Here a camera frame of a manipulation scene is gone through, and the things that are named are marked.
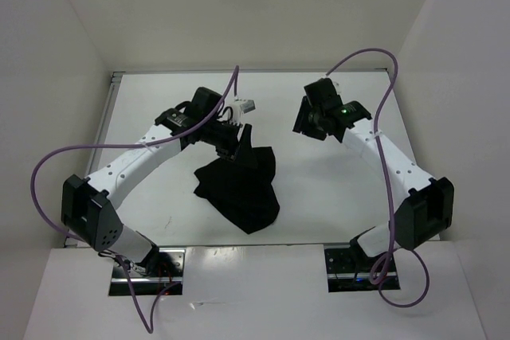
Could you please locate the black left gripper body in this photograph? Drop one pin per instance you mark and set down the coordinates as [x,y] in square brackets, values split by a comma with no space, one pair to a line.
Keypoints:
[223,137]

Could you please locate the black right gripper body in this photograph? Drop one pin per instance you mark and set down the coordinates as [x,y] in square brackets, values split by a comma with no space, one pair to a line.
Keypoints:
[315,128]

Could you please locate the black skirt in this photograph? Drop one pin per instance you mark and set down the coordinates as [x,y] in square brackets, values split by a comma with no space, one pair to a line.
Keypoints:
[244,196]

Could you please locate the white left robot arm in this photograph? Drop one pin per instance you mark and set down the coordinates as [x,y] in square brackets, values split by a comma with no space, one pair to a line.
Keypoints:
[89,204]

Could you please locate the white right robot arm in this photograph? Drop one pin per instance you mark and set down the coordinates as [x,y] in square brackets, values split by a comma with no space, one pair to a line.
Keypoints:
[423,205]

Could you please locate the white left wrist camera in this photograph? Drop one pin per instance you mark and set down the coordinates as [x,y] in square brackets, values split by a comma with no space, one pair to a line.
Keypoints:
[239,108]

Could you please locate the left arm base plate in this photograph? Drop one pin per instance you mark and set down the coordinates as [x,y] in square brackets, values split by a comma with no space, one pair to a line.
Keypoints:
[166,275]

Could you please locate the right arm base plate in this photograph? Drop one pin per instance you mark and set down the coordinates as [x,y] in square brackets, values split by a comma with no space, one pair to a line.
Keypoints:
[345,273]

